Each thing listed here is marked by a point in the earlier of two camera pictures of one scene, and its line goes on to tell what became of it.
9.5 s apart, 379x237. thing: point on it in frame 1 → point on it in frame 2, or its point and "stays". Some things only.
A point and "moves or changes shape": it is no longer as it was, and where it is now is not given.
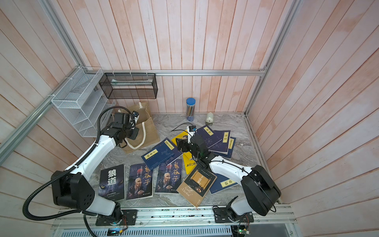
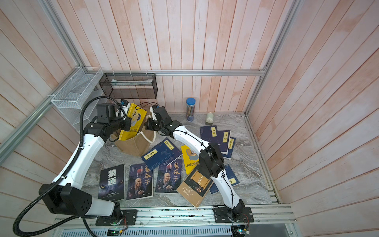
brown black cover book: [196, 186] stays
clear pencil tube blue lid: [190, 102] stays
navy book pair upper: [162, 155] stays
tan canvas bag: [147, 135] moves or changes shape
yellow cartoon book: [189, 163] stays
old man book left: [139, 184] stays
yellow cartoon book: [183, 135] moves or changes shape
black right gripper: [182, 142] → [149, 127]
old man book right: [169, 177] stays
